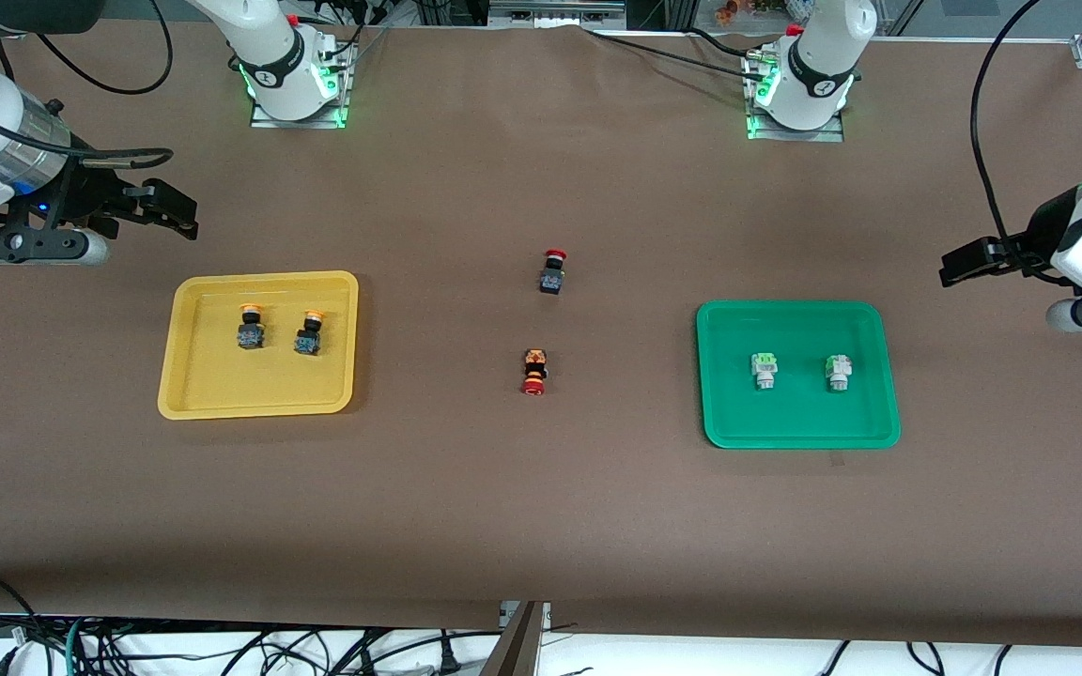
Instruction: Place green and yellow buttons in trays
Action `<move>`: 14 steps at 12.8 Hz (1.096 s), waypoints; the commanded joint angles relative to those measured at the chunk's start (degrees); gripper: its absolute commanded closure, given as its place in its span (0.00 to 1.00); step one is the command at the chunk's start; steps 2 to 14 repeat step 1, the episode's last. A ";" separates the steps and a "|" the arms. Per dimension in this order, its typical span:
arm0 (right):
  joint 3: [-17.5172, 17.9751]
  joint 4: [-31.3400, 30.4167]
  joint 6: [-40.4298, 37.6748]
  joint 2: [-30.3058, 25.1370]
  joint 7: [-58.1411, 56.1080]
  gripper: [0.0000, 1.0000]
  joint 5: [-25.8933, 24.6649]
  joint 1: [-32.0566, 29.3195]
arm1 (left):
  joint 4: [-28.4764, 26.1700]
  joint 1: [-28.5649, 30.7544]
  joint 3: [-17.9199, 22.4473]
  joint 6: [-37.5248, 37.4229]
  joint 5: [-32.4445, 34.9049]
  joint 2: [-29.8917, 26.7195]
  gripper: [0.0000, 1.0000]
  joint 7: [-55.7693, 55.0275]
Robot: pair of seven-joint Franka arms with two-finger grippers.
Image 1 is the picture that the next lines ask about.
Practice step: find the red button with orange body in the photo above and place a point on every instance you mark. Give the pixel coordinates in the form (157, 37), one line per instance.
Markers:
(534, 368)

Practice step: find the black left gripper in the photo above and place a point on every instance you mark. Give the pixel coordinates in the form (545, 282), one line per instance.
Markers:
(1041, 237)

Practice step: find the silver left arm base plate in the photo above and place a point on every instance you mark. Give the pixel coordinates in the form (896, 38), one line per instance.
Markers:
(832, 134)

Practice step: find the grey power strip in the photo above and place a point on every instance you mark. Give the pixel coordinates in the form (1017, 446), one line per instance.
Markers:
(555, 11)

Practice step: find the table cover sheet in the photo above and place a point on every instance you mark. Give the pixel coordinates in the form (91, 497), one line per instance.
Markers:
(541, 516)

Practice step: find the red button with black body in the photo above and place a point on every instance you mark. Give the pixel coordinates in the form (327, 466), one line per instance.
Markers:
(552, 280)

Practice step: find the yellow plastic tray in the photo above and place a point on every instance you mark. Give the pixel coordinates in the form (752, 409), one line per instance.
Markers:
(212, 385)

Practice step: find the yellow push button switch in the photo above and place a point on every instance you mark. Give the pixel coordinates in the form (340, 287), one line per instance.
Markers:
(307, 340)
(251, 333)

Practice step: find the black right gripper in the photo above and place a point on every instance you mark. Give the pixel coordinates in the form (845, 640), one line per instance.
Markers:
(90, 192)

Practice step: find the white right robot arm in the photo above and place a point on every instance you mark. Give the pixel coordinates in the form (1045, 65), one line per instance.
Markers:
(273, 47)

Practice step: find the colourful background object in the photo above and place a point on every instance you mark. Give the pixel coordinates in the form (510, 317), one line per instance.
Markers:
(748, 9)

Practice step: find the green plastic tray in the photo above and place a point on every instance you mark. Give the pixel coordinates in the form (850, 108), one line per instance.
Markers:
(795, 413)

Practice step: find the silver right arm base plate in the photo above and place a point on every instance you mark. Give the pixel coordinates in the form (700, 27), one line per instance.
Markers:
(339, 103)

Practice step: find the green push button switch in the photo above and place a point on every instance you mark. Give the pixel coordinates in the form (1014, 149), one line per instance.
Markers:
(839, 376)
(765, 374)

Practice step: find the table leg strut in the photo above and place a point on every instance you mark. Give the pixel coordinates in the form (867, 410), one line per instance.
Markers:
(517, 648)

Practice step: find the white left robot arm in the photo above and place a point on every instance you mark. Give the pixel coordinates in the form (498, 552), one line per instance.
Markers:
(827, 47)

